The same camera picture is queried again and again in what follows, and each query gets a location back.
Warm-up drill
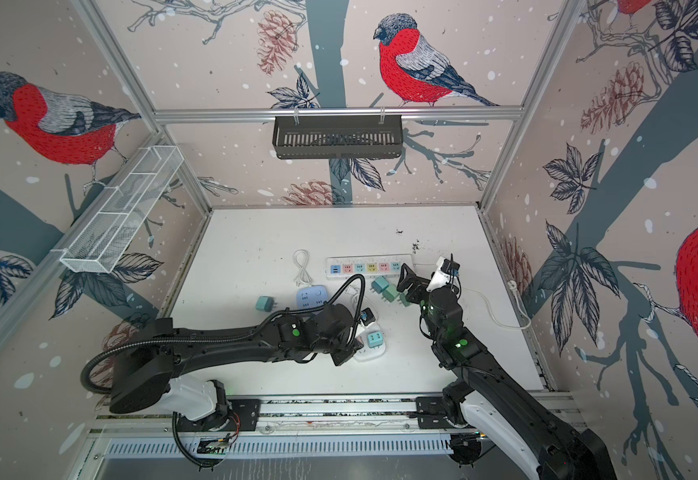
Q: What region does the aluminium front rail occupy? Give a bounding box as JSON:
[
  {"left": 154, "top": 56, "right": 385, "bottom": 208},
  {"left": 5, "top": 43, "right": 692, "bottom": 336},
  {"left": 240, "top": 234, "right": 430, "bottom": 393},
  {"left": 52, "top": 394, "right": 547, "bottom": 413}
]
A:
[{"left": 92, "top": 391, "right": 587, "bottom": 435}]

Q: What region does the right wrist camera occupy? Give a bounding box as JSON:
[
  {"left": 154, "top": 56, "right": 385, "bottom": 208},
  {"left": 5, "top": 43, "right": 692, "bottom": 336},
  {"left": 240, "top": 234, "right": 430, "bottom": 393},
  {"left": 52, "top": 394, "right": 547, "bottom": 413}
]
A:
[{"left": 427, "top": 257, "right": 461, "bottom": 297}]

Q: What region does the dark teal charger plug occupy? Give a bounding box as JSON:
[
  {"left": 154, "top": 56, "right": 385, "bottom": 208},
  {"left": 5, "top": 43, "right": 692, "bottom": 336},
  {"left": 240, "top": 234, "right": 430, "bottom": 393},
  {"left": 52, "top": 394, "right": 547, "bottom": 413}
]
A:
[{"left": 371, "top": 276, "right": 390, "bottom": 294}]

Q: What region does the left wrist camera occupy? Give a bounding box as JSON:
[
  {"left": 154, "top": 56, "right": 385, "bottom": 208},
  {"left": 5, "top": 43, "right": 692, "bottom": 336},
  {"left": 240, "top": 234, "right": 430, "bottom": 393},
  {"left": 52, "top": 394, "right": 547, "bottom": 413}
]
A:
[{"left": 359, "top": 307, "right": 378, "bottom": 328}]

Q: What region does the white wire mesh shelf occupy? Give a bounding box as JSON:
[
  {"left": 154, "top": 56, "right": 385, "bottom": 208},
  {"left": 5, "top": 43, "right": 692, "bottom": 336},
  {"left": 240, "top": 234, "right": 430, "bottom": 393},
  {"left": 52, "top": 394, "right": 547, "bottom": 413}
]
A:
[{"left": 60, "top": 145, "right": 184, "bottom": 273}]

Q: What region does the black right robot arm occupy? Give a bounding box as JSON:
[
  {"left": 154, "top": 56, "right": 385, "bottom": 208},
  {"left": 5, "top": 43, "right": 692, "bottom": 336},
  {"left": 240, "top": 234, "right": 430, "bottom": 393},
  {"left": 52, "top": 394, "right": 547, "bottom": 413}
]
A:
[{"left": 397, "top": 264, "right": 617, "bottom": 479}]

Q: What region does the white power strip cable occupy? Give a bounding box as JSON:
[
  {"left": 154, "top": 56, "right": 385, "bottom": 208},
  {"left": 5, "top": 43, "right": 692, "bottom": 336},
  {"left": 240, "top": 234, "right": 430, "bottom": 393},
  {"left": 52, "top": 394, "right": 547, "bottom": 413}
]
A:
[{"left": 413, "top": 262, "right": 533, "bottom": 331}]

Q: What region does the white cable of blue cube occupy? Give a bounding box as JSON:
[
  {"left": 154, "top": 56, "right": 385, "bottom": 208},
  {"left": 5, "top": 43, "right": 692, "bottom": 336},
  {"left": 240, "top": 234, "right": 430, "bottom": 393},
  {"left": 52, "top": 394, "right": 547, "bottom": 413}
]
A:
[{"left": 292, "top": 248, "right": 315, "bottom": 288}]

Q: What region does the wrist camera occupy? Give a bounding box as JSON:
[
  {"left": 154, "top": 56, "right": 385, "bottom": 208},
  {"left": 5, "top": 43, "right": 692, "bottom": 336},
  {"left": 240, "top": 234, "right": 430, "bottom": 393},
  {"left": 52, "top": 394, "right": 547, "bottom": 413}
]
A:
[
  {"left": 359, "top": 307, "right": 378, "bottom": 328},
  {"left": 427, "top": 257, "right": 461, "bottom": 297}
]

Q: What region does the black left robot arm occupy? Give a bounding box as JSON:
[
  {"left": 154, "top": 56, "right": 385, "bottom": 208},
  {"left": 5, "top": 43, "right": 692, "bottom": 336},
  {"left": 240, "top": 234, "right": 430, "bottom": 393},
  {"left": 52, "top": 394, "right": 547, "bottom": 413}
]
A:
[{"left": 80, "top": 287, "right": 377, "bottom": 470}]

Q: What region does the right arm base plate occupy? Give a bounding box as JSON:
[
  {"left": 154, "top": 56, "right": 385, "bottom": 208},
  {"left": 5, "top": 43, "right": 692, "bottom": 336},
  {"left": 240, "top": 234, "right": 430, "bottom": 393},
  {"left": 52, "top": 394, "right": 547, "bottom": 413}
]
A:
[{"left": 411, "top": 395, "right": 464, "bottom": 430}]

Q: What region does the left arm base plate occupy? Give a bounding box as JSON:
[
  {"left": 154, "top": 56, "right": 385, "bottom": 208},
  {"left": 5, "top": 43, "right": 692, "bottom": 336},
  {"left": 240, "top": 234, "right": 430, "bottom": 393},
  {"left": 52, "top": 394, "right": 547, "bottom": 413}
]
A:
[{"left": 203, "top": 398, "right": 262, "bottom": 433}]

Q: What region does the black wire basket shelf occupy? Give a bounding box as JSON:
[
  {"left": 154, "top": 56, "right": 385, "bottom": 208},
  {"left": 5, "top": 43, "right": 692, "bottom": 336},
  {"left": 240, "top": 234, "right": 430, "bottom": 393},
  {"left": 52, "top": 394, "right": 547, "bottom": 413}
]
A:
[{"left": 272, "top": 115, "right": 404, "bottom": 160}]

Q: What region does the blue square socket cube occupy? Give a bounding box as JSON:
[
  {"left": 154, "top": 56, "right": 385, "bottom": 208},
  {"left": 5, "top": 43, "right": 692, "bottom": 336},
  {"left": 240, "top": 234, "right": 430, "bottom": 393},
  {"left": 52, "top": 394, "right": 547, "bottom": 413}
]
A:
[{"left": 296, "top": 285, "right": 329, "bottom": 310}]

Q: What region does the white multicolour power strip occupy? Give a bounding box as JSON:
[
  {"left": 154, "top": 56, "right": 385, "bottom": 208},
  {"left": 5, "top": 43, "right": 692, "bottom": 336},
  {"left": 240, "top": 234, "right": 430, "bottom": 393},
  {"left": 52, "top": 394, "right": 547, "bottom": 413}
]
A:
[{"left": 325, "top": 254, "right": 413, "bottom": 279}]

